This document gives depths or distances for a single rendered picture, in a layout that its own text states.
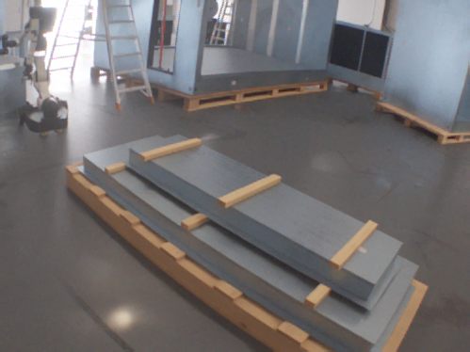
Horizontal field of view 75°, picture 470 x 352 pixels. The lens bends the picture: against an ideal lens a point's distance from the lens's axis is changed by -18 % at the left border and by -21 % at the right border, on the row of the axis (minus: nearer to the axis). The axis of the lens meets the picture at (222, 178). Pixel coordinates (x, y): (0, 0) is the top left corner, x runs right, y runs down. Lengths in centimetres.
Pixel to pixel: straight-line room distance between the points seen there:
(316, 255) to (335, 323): 32
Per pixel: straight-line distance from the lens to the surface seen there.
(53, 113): 359
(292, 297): 154
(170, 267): 187
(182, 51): 459
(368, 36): 801
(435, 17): 654
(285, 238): 165
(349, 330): 149
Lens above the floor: 128
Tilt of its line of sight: 26 degrees down
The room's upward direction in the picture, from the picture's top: 8 degrees clockwise
